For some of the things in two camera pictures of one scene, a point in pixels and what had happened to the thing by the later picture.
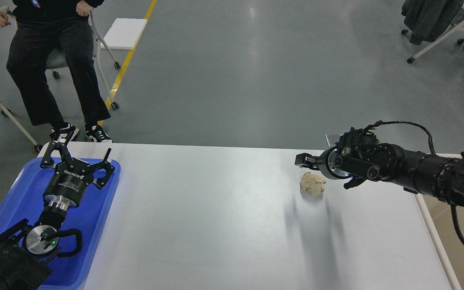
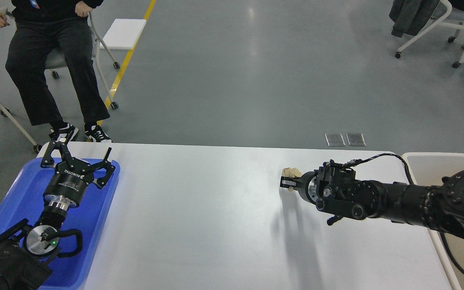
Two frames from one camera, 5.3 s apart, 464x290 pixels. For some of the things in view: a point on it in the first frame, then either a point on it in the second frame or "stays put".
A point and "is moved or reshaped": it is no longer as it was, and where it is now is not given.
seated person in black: (46, 30) stays put
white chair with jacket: (463, 17) → (444, 17)
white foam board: (124, 34) stays put
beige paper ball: (312, 184) is moved or reshaped
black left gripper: (66, 188) stays put
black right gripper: (334, 164) → (309, 188)
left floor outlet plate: (332, 138) stays put
